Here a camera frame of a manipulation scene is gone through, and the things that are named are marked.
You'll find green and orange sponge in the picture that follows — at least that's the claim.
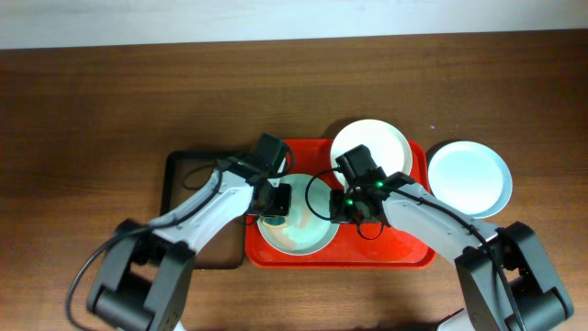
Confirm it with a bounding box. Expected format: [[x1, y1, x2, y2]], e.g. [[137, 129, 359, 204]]
[[262, 216, 288, 228]]

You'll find light green plate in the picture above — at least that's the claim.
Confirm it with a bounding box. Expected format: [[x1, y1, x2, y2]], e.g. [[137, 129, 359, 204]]
[[257, 174, 339, 256]]

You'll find white plate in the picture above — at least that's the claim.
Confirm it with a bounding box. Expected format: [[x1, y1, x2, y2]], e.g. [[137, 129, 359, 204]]
[[330, 120, 413, 176]]

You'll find light blue plate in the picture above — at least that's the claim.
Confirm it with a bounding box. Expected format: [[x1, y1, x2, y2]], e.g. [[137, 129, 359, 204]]
[[428, 141, 514, 219]]

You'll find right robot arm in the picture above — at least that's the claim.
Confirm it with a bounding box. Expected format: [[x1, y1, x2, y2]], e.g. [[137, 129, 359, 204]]
[[330, 173, 574, 330]]

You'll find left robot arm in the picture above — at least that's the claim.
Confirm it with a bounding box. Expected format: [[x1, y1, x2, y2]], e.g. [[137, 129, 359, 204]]
[[86, 156, 292, 331]]

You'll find red plastic tray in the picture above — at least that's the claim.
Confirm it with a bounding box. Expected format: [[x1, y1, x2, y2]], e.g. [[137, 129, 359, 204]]
[[244, 138, 436, 269]]

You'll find black small tray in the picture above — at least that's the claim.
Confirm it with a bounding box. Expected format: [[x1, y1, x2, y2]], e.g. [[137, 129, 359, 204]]
[[160, 150, 245, 269]]

